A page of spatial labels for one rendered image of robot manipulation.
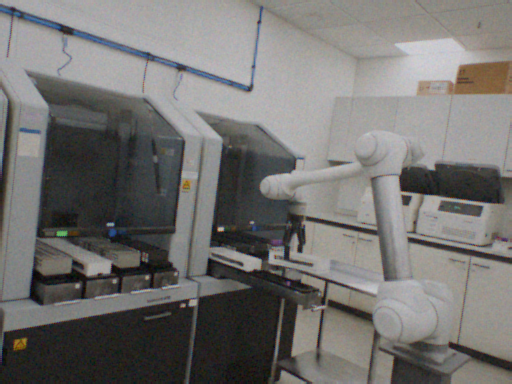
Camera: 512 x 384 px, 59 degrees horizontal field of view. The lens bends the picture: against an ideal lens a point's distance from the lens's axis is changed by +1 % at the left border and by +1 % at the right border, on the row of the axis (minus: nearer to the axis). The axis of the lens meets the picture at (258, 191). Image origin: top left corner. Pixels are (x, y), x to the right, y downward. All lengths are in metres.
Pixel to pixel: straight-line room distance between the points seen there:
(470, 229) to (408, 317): 2.55
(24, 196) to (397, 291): 1.33
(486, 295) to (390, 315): 2.55
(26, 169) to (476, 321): 3.47
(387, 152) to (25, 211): 1.30
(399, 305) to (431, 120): 3.15
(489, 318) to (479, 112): 1.75
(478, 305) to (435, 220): 0.75
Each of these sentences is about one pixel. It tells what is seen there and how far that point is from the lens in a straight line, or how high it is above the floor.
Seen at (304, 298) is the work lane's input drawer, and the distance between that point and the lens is 1.96.
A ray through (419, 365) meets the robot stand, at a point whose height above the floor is 0.69.
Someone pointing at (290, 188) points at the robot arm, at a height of 1.24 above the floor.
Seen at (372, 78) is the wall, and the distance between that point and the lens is 5.34.
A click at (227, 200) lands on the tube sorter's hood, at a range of 2.31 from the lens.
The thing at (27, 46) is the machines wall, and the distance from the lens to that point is 2.98.
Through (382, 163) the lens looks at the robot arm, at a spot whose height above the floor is 1.39.
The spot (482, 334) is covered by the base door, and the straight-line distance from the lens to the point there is 4.17.
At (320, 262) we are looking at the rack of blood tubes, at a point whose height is 0.92.
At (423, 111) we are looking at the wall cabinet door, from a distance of 4.62.
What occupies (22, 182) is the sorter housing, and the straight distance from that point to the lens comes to 1.77.
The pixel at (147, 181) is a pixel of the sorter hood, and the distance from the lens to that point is 1.99.
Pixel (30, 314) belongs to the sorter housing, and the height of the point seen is 0.71.
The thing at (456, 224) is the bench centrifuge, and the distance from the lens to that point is 4.13.
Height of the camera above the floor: 1.32
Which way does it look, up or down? 3 degrees down
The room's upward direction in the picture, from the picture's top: 7 degrees clockwise
